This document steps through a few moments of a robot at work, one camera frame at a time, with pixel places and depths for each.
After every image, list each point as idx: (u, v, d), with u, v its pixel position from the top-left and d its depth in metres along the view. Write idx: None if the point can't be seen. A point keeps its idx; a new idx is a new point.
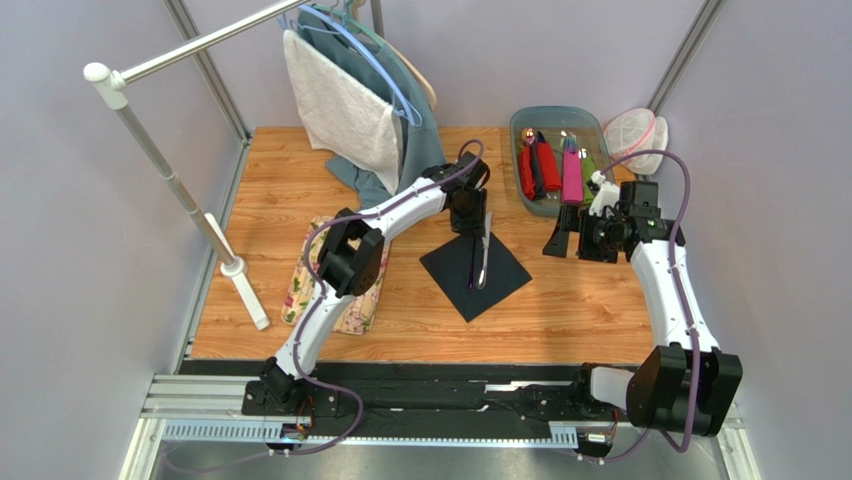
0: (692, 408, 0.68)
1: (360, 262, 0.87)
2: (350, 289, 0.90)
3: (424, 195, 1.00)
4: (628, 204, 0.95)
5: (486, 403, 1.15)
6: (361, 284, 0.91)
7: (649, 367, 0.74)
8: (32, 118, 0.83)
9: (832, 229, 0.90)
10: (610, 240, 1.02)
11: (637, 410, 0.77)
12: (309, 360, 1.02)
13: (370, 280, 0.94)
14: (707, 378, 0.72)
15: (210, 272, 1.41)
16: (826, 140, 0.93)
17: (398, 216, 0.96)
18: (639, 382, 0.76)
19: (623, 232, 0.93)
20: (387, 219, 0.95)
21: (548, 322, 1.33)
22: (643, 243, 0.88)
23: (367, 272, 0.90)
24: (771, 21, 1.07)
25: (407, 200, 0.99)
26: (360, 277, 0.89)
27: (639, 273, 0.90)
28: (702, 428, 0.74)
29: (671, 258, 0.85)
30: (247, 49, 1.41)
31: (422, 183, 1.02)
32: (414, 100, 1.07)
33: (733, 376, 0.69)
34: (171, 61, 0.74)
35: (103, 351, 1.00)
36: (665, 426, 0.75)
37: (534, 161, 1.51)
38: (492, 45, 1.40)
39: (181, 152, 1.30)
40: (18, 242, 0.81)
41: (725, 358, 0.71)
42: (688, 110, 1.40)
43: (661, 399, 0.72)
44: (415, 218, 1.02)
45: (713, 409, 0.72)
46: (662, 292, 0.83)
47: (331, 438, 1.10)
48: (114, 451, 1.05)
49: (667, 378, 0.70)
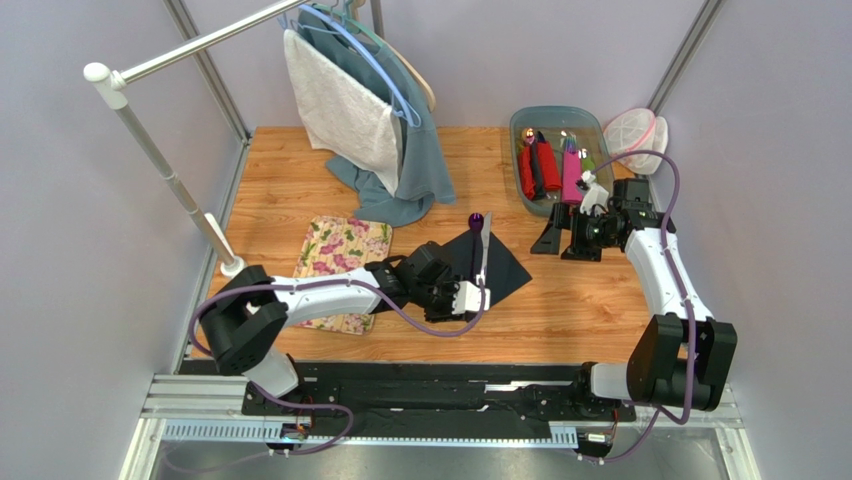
0: (692, 375, 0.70)
1: (242, 336, 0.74)
2: (221, 362, 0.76)
3: (356, 288, 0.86)
4: (620, 200, 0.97)
5: (486, 403, 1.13)
6: (234, 363, 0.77)
7: (648, 338, 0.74)
8: (33, 117, 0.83)
9: (832, 229, 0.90)
10: (608, 238, 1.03)
11: (637, 385, 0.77)
12: (279, 379, 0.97)
13: (249, 364, 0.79)
14: (704, 349, 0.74)
15: (210, 272, 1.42)
16: (825, 140, 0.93)
17: (315, 298, 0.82)
18: (639, 356, 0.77)
19: (617, 225, 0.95)
20: (300, 297, 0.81)
21: (548, 322, 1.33)
22: (637, 230, 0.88)
23: (247, 352, 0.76)
24: (771, 21, 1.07)
25: (334, 287, 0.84)
26: (235, 354, 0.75)
27: (634, 261, 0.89)
28: (701, 402, 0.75)
29: (662, 242, 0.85)
30: (247, 48, 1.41)
31: (360, 275, 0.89)
32: (413, 101, 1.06)
33: (729, 342, 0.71)
34: (171, 61, 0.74)
35: (103, 351, 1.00)
36: (666, 400, 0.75)
37: (534, 161, 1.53)
38: (492, 45, 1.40)
39: (181, 153, 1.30)
40: (19, 241, 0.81)
41: (720, 327, 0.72)
42: (688, 110, 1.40)
43: (661, 369, 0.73)
44: (333, 310, 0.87)
45: (712, 378, 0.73)
46: (653, 270, 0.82)
47: (330, 438, 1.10)
48: (115, 451, 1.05)
49: (664, 348, 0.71)
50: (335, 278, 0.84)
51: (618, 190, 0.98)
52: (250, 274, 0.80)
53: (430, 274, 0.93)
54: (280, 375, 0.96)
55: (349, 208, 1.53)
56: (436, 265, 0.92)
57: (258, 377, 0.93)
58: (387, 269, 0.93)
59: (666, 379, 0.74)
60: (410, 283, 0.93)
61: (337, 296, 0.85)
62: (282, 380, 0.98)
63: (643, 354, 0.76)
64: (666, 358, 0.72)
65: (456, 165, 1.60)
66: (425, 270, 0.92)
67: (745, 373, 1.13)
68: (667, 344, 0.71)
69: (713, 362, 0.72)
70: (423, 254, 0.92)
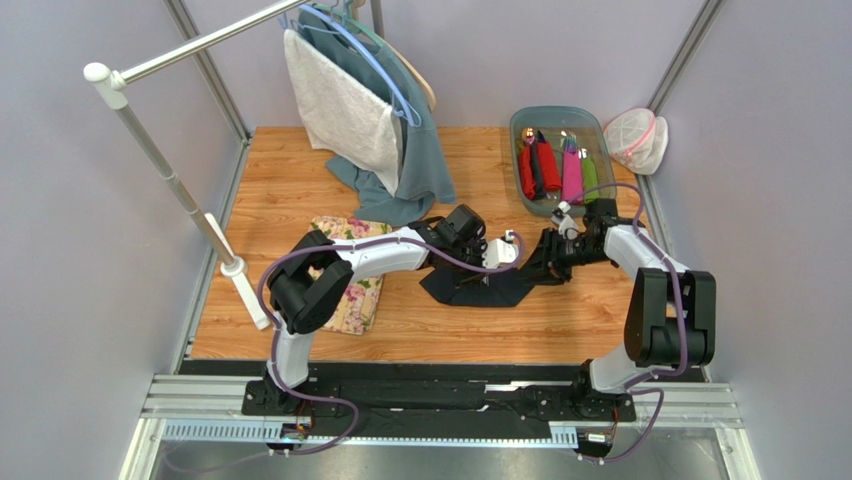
0: (682, 314, 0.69)
1: (315, 295, 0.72)
2: (296, 322, 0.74)
3: (405, 244, 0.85)
4: (592, 213, 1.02)
5: (486, 403, 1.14)
6: (309, 323, 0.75)
7: (634, 295, 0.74)
8: (33, 118, 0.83)
9: (831, 230, 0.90)
10: (588, 251, 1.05)
11: (635, 347, 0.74)
12: (295, 372, 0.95)
13: (321, 324, 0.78)
14: (690, 299, 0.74)
15: (210, 272, 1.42)
16: (825, 141, 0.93)
17: (373, 257, 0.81)
18: (630, 318, 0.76)
19: (593, 232, 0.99)
20: (360, 256, 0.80)
21: (548, 322, 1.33)
22: (610, 227, 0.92)
23: (322, 310, 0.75)
24: (771, 22, 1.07)
25: (385, 245, 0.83)
26: (310, 312, 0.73)
27: (616, 255, 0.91)
28: (699, 354, 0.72)
29: (631, 223, 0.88)
30: (247, 49, 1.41)
31: (406, 231, 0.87)
32: (413, 100, 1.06)
33: (710, 284, 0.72)
34: (171, 61, 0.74)
35: (103, 352, 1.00)
36: (667, 356, 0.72)
37: (534, 161, 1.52)
38: (492, 45, 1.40)
39: (181, 153, 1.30)
40: (19, 242, 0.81)
41: (699, 274, 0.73)
42: (688, 110, 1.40)
43: (654, 318, 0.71)
44: (386, 267, 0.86)
45: (704, 324, 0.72)
46: (631, 247, 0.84)
47: (331, 438, 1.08)
48: (115, 451, 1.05)
49: (653, 295, 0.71)
50: (386, 236, 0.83)
51: (589, 206, 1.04)
52: (313, 236, 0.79)
53: (468, 232, 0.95)
54: (300, 364, 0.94)
55: (349, 208, 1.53)
56: (474, 224, 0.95)
57: (285, 360, 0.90)
58: (429, 228, 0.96)
59: (662, 330, 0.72)
60: (450, 240, 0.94)
61: (391, 254, 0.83)
62: (299, 372, 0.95)
63: (634, 314, 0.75)
64: (656, 306, 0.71)
65: (455, 166, 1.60)
66: (465, 228, 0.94)
67: (745, 374, 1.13)
68: (652, 290, 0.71)
69: (700, 307, 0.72)
70: (462, 213, 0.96)
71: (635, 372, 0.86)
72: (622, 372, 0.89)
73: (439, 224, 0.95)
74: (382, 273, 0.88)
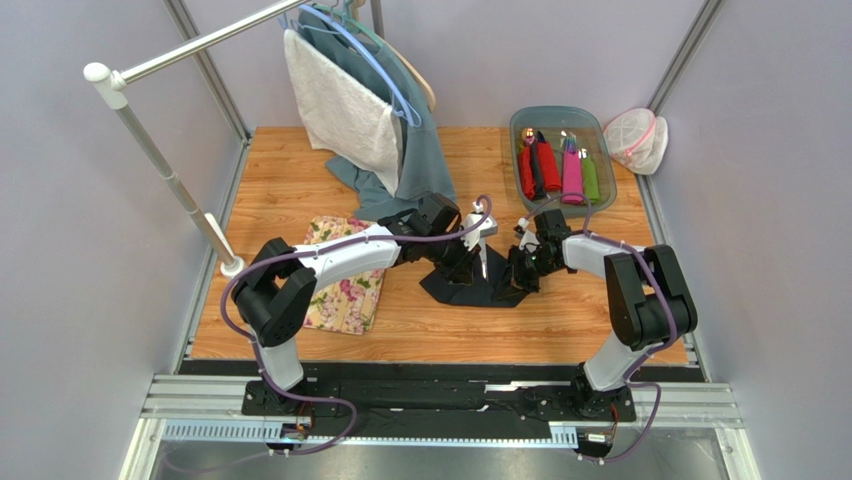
0: (655, 281, 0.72)
1: (278, 306, 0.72)
2: (264, 335, 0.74)
3: (375, 243, 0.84)
4: (544, 229, 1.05)
5: (486, 403, 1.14)
6: (277, 334, 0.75)
7: (610, 282, 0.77)
8: (33, 118, 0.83)
9: (831, 229, 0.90)
10: (547, 267, 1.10)
11: (626, 332, 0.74)
12: (287, 377, 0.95)
13: (291, 333, 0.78)
14: (658, 271, 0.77)
15: (210, 272, 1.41)
16: (825, 140, 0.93)
17: (338, 261, 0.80)
18: (613, 307, 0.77)
19: (551, 251, 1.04)
20: (324, 261, 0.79)
21: (548, 322, 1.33)
22: (565, 239, 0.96)
23: (288, 320, 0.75)
24: (772, 21, 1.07)
25: (353, 246, 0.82)
26: (276, 324, 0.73)
27: (578, 263, 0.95)
28: (684, 321, 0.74)
29: (581, 232, 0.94)
30: (247, 49, 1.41)
31: (375, 230, 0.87)
32: (413, 100, 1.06)
33: (671, 254, 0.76)
34: (171, 61, 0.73)
35: (103, 352, 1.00)
36: (657, 331, 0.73)
37: (534, 161, 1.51)
38: (492, 45, 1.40)
39: (181, 153, 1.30)
40: (19, 242, 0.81)
41: (659, 248, 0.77)
42: (688, 110, 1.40)
43: (635, 295, 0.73)
44: (356, 269, 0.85)
45: (679, 291, 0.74)
46: (589, 247, 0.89)
47: (330, 438, 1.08)
48: (115, 451, 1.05)
49: (628, 277, 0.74)
50: (353, 237, 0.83)
51: (539, 221, 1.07)
52: (274, 245, 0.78)
53: (442, 222, 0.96)
54: (291, 368, 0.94)
55: (349, 208, 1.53)
56: (447, 213, 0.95)
57: (272, 367, 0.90)
58: (399, 222, 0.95)
59: (645, 307, 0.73)
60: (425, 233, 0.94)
61: (361, 254, 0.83)
62: (292, 374, 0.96)
63: (615, 300, 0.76)
64: (632, 285, 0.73)
65: (455, 166, 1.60)
66: (439, 218, 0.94)
67: (745, 374, 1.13)
68: (623, 271, 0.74)
69: (670, 277, 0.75)
70: (433, 203, 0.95)
71: (631, 362, 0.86)
72: (619, 364, 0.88)
73: (411, 217, 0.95)
74: (354, 276, 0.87)
